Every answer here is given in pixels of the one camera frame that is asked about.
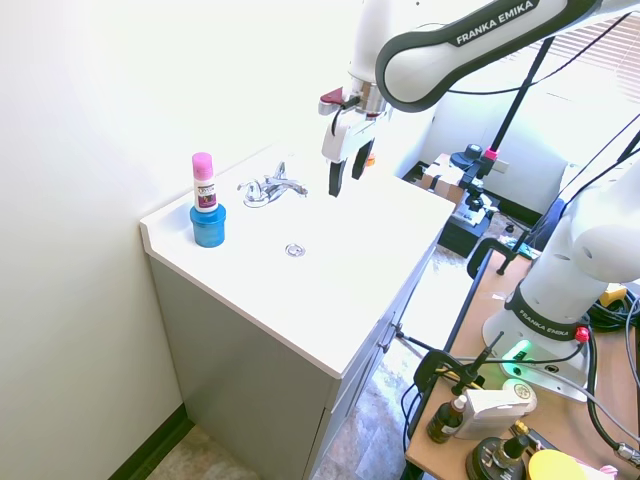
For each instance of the window blinds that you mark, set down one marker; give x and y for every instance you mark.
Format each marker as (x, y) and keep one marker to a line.
(587, 47)

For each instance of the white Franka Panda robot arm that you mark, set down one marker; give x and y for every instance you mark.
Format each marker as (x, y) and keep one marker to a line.
(560, 260)

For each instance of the black camera head on stand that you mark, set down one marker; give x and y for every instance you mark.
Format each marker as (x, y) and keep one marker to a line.
(475, 172)

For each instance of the white rectangular box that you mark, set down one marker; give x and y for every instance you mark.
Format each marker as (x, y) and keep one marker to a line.
(492, 412)

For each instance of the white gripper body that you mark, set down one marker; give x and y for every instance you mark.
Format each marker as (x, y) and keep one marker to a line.
(345, 135)

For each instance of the cardboard box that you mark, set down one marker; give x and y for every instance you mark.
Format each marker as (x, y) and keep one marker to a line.
(442, 177)

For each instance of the yellow round lid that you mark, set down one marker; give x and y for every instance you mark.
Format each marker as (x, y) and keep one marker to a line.
(550, 465)

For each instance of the black equipment case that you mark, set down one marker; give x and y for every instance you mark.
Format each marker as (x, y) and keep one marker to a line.
(462, 232)

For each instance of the round white patterned tin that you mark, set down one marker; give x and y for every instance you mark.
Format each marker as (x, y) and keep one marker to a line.
(520, 391)

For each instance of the black round base with knob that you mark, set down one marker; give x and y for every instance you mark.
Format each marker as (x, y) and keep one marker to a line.
(495, 455)

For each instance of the brown glass dropper bottle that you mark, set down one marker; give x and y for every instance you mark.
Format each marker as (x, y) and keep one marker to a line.
(444, 419)

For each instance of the white sink vanity top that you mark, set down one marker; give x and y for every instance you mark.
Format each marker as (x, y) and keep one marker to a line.
(300, 250)

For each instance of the red wrist camera mount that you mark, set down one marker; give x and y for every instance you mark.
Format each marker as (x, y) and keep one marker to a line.
(331, 99)

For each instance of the wooden robot cart top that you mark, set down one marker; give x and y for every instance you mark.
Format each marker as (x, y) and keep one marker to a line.
(525, 380)

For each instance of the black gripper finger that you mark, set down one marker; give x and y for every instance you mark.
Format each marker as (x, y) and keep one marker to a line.
(336, 179)
(361, 161)

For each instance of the grey vanity cabinet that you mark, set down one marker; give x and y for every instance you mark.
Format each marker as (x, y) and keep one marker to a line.
(260, 380)

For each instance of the black C-clamp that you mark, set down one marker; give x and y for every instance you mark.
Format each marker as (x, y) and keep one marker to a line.
(492, 257)
(435, 370)

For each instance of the white bottle with pink cap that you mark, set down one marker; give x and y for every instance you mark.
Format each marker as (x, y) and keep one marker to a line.
(204, 181)

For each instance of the black camera stand pole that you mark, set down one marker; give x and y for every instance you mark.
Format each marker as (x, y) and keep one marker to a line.
(520, 90)

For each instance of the blue plastic jar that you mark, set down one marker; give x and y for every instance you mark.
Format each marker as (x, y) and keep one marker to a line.
(208, 227)

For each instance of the yellow plug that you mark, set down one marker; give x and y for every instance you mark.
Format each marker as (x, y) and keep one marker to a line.
(612, 295)

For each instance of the chrome sink drain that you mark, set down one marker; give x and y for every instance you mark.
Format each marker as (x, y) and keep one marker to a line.
(295, 249)

